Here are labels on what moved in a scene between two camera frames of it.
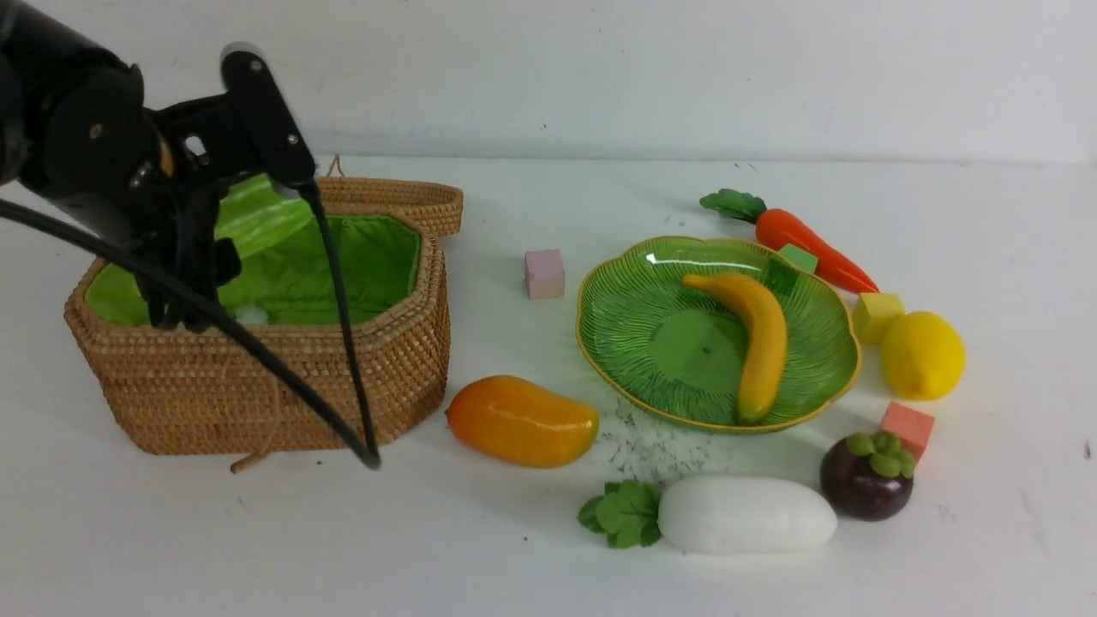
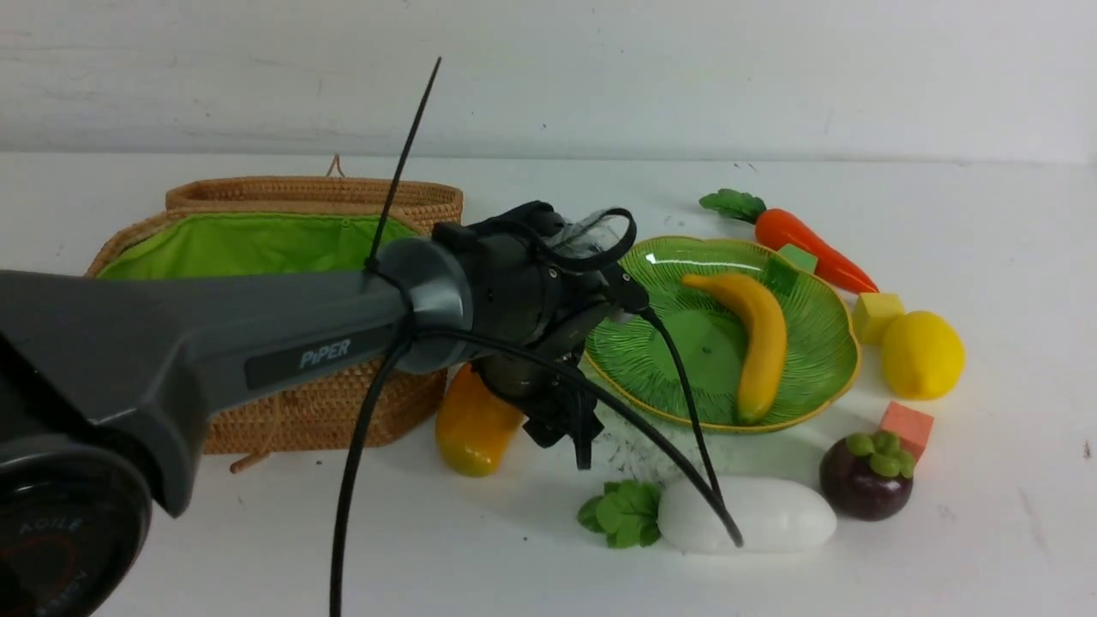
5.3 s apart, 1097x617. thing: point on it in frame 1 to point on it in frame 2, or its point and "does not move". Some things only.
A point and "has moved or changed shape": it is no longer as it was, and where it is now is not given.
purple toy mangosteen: (867, 477) does not move
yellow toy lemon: (923, 356) does not move
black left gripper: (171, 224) to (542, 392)
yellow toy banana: (766, 346) does not move
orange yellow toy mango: (509, 421) has moved or changed shape
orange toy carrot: (782, 229) does not move
